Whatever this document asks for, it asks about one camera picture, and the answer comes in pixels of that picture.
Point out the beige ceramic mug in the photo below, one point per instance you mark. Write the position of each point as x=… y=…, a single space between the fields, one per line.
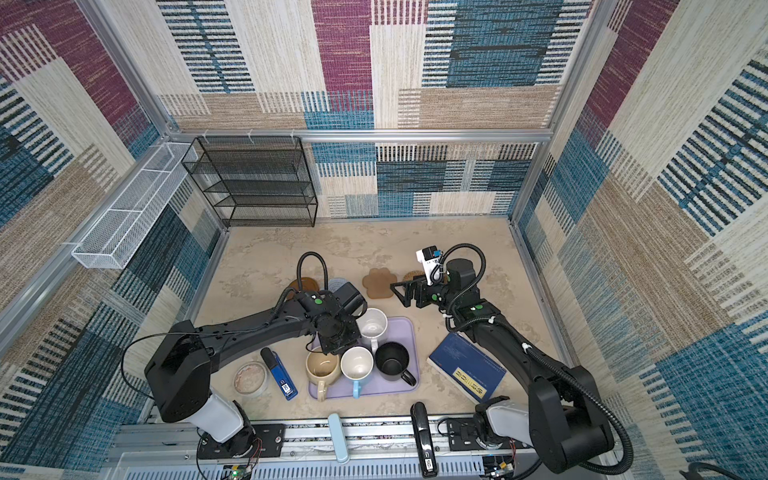
x=322 y=371

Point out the black mug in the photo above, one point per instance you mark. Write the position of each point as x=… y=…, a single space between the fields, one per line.
x=392 y=360

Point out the light blue handle bar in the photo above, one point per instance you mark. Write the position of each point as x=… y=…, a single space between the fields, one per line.
x=338 y=438

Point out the clear tape roll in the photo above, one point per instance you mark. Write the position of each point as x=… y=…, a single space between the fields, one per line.
x=250 y=380

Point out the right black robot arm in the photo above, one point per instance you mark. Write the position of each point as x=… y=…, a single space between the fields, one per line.
x=568 y=424

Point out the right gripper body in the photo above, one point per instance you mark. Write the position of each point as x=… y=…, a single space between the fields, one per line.
x=432 y=294

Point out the black wire shelf rack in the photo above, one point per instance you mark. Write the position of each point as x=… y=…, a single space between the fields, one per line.
x=257 y=181

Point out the brown round saucer coaster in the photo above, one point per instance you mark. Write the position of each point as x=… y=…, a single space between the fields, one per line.
x=306 y=284

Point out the brown flower cork coaster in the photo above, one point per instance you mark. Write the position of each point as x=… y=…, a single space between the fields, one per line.
x=377 y=283

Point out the blue grey knitted coaster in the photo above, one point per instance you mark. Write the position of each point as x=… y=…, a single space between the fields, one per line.
x=335 y=284

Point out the woven rattan round coaster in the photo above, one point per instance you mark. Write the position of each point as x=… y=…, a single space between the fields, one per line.
x=415 y=274

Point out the blue hardcover book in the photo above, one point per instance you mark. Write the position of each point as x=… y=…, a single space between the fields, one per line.
x=471 y=370

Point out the blue black stapler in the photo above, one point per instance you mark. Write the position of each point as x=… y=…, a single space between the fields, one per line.
x=279 y=373

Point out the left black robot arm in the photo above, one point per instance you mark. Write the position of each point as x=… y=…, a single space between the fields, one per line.
x=179 y=372

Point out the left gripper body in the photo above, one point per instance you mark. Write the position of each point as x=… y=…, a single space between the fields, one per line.
x=346 y=334

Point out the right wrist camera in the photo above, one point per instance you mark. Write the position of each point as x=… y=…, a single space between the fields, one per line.
x=430 y=259

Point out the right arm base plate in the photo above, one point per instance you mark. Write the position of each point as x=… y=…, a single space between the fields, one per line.
x=465 y=433

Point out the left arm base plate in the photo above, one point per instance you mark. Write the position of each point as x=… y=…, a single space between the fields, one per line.
x=263 y=440

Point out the black stapler on rail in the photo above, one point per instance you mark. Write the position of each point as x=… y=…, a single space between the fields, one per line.
x=423 y=440

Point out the white mug blue handle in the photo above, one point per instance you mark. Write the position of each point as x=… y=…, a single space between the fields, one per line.
x=357 y=365

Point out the white speckled mug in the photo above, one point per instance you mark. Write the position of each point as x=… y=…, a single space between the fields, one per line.
x=373 y=327

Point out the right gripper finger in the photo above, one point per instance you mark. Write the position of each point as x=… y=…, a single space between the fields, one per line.
x=406 y=297
x=403 y=287

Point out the white wire mesh basket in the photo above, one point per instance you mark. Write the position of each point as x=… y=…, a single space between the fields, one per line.
x=119 y=232

